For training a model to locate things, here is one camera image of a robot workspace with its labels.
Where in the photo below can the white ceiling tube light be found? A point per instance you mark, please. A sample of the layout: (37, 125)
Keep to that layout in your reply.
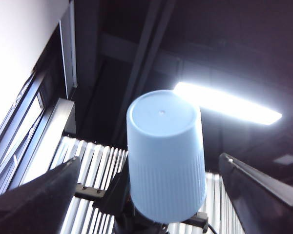
(234, 107)

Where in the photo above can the blue ribbed plastic cup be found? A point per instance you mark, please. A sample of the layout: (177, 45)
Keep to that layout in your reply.
(166, 158)

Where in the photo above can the dark framed window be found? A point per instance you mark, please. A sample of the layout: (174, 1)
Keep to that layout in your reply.
(14, 136)

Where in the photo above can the grey square metal beam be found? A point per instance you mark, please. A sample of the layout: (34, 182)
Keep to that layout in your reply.
(64, 114)

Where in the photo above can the white slatted window blind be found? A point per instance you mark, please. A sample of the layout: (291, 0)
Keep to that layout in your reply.
(95, 158)

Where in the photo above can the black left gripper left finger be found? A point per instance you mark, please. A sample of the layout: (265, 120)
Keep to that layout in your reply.
(34, 207)

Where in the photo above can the grey metal post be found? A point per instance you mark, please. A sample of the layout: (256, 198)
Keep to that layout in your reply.
(69, 61)

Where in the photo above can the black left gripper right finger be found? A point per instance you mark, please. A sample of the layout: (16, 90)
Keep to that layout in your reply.
(263, 207)

